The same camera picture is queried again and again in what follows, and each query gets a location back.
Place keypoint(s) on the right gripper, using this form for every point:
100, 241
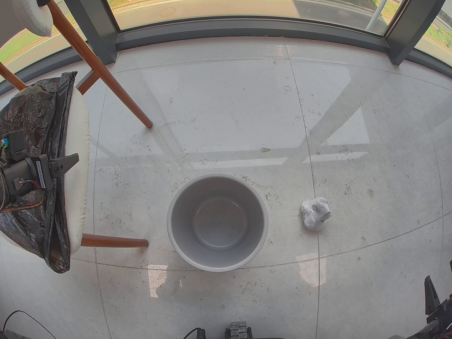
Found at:
441, 313

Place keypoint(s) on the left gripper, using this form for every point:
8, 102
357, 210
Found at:
24, 173

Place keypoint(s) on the black plastic bag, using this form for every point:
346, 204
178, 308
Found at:
31, 118

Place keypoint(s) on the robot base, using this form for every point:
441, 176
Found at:
238, 330

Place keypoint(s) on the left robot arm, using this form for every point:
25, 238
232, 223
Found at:
5, 198

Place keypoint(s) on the white trash bin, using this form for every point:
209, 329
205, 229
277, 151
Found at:
217, 221

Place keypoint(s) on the wooden chair white cushions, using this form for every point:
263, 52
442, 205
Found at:
78, 147

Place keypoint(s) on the crumpled white paper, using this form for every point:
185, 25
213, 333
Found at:
315, 213

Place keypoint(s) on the window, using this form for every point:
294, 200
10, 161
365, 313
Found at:
247, 9

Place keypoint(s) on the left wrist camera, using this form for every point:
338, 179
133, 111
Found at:
16, 147

